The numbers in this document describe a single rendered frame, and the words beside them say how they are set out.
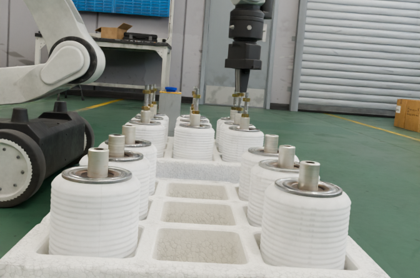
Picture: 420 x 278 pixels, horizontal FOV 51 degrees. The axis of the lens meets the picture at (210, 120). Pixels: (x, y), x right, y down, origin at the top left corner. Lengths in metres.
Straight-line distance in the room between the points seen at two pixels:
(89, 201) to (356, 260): 0.29
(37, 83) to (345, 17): 5.45
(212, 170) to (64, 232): 0.55
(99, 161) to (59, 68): 0.88
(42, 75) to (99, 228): 0.94
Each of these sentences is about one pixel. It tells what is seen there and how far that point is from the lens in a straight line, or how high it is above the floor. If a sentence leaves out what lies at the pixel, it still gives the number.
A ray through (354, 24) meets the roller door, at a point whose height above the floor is 1.25.
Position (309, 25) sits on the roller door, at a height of 1.18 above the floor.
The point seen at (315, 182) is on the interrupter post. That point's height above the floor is 0.26.
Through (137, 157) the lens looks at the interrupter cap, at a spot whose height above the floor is 0.25.
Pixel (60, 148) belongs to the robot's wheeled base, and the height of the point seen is 0.12.
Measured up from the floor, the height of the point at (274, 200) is 0.24.
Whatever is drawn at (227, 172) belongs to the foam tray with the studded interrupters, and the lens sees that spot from 0.99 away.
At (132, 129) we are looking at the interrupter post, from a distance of 0.72.
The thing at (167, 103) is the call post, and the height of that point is 0.28.
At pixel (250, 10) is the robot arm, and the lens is 1.14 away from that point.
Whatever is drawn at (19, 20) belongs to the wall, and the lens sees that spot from 6.68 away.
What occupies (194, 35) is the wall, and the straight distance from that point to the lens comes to 6.19.
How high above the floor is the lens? 0.37
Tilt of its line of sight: 5 degrees down
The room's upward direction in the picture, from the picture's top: 4 degrees clockwise
